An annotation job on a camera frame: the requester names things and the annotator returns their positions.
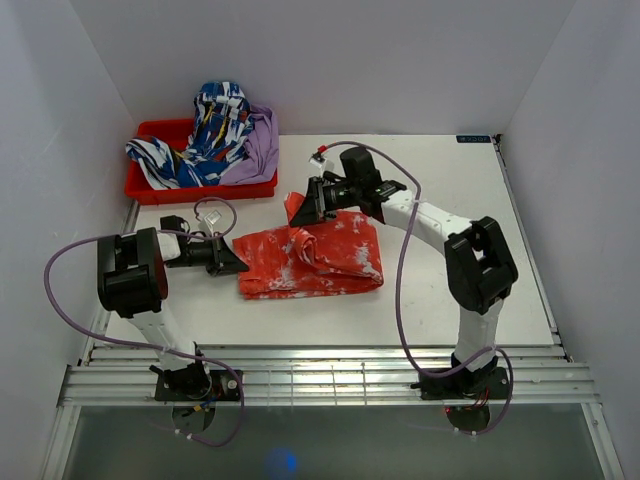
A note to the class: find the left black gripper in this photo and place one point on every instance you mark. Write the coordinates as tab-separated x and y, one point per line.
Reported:
224	261

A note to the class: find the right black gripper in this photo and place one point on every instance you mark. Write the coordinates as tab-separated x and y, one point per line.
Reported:
314	207

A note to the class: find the red white tie-dye trousers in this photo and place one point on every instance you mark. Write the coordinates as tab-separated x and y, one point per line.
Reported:
340	257

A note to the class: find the red plastic bin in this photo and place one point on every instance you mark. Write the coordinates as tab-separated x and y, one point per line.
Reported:
175	132

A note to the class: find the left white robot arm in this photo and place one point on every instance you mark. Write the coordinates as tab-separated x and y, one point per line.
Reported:
132	282

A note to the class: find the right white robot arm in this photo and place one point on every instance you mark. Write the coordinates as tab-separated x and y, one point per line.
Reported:
480	269

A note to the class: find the blue white patterned trousers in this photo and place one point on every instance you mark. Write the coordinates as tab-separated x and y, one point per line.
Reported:
221	127

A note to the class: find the purple folded garment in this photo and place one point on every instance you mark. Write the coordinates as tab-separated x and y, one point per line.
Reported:
261	151

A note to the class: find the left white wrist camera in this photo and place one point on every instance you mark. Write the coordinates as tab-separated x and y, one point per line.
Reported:
208	222

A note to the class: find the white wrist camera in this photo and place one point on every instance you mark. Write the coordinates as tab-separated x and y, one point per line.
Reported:
319	164
208	222

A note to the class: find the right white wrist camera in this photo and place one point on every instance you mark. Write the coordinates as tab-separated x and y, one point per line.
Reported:
319	164

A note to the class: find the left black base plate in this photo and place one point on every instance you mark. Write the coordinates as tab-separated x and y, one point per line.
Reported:
225	386

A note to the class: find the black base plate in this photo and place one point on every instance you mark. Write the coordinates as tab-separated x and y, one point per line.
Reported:
493	384
225	386

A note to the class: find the aluminium rail frame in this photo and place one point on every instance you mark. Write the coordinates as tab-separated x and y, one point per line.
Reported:
329	386

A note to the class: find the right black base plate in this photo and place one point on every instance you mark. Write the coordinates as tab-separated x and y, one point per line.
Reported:
493	384

